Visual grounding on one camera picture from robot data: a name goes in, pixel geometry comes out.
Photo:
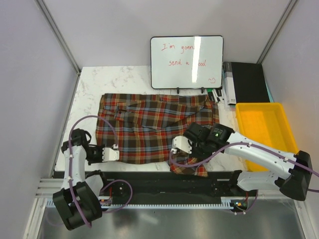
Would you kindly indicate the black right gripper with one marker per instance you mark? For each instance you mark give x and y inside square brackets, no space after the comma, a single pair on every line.
[194,155]

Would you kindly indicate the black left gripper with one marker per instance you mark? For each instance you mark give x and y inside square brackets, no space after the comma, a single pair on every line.
[100,159]

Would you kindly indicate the plaid long sleeve shirt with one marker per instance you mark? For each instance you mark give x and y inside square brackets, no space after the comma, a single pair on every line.
[144,126]

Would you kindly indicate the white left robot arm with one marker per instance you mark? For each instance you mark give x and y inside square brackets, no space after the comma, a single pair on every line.
[77,201]

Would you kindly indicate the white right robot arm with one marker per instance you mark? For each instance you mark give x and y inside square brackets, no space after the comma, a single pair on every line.
[290,173]

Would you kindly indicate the white green whiteboard marker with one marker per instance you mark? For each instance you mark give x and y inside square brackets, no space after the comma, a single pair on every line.
[216,95]

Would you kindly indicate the green highlighter marker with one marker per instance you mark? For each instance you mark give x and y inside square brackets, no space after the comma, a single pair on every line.
[210,94]

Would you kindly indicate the black highlighter marker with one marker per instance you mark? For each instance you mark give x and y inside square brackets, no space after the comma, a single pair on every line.
[219,93]

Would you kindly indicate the yellow plastic bin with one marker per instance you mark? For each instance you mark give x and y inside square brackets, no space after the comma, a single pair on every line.
[267,124]

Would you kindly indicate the black flat box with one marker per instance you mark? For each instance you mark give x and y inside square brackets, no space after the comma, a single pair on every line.
[244,83]

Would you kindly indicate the small whiteboard with stand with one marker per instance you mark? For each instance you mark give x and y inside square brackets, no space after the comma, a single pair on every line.
[186,62]

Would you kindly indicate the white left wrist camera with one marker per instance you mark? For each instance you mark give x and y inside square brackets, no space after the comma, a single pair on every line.
[110,153]

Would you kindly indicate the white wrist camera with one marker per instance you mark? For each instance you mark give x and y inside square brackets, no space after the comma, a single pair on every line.
[181,143]
[110,153]

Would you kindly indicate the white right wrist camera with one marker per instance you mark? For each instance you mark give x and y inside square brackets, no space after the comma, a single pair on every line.
[181,143]

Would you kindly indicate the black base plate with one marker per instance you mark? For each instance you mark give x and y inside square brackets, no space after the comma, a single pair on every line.
[171,188]

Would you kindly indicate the aluminium extrusion rail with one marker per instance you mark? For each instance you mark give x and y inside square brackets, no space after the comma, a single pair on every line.
[47,187]

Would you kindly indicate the white slotted cable duct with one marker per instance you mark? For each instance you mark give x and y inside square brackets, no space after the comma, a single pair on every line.
[224,204]

